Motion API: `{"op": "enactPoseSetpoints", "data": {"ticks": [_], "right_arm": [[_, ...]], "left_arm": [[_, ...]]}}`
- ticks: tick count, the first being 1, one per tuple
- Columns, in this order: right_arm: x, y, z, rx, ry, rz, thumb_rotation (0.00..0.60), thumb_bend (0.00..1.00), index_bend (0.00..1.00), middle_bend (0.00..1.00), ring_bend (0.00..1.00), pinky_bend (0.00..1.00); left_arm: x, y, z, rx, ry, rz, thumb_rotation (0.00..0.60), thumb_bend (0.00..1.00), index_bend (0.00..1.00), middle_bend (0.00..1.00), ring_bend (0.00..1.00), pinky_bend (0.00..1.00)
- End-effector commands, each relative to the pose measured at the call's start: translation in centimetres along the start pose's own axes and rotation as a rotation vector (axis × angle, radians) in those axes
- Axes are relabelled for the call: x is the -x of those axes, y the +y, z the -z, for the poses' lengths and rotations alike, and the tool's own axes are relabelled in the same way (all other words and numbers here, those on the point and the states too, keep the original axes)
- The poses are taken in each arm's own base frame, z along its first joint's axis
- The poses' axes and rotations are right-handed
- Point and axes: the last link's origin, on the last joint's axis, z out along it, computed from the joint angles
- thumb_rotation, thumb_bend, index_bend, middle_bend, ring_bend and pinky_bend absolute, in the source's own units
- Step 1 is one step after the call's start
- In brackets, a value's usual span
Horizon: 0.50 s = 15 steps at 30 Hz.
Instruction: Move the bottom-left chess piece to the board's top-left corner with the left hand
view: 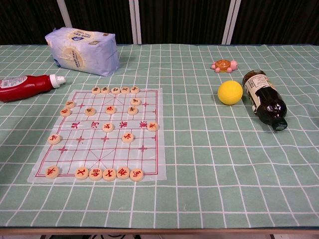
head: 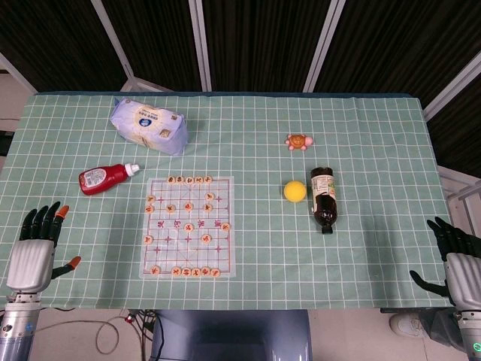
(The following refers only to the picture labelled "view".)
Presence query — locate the clear plastic chess board mat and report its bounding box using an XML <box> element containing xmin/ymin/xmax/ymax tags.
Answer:
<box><xmin>26</xmin><ymin>87</ymin><xmax>167</xmax><ymax>184</ymax></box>

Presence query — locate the green checked tablecloth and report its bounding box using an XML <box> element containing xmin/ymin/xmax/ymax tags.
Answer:
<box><xmin>0</xmin><ymin>43</ymin><xmax>319</xmax><ymax>229</ymax></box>

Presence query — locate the yellow ball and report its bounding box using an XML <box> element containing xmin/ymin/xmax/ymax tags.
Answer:
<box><xmin>217</xmin><ymin>80</ymin><xmax>244</xmax><ymax>106</ymax></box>

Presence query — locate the pink orange turtle toy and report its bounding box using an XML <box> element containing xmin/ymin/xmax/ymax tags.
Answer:
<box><xmin>211</xmin><ymin>59</ymin><xmax>239</xmax><ymax>74</ymax></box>

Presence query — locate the blue tissue pack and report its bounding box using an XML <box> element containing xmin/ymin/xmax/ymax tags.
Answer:
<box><xmin>44</xmin><ymin>26</ymin><xmax>120</xmax><ymax>77</ymax></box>

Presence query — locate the black corrugated partition panel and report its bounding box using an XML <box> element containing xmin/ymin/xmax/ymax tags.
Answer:
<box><xmin>233</xmin><ymin>0</ymin><xmax>319</xmax><ymax>46</ymax></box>
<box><xmin>138</xmin><ymin>0</ymin><xmax>231</xmax><ymax>45</ymax></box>
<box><xmin>0</xmin><ymin>0</ymin><xmax>63</xmax><ymax>46</ymax></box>
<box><xmin>65</xmin><ymin>0</ymin><xmax>134</xmax><ymax>44</ymax></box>

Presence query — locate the brown glass bottle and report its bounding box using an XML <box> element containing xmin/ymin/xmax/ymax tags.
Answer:
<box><xmin>242</xmin><ymin>70</ymin><xmax>289</xmax><ymax>132</ymax></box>

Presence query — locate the red ketchup squeeze bottle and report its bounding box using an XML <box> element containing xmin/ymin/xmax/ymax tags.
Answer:
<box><xmin>0</xmin><ymin>74</ymin><xmax>67</xmax><ymax>103</ymax></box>

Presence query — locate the white partition frame post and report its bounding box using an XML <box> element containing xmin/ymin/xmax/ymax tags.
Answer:
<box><xmin>221</xmin><ymin>0</ymin><xmax>242</xmax><ymax>45</ymax></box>
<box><xmin>56</xmin><ymin>0</ymin><xmax>73</xmax><ymax>28</ymax></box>
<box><xmin>129</xmin><ymin>0</ymin><xmax>142</xmax><ymax>45</ymax></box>

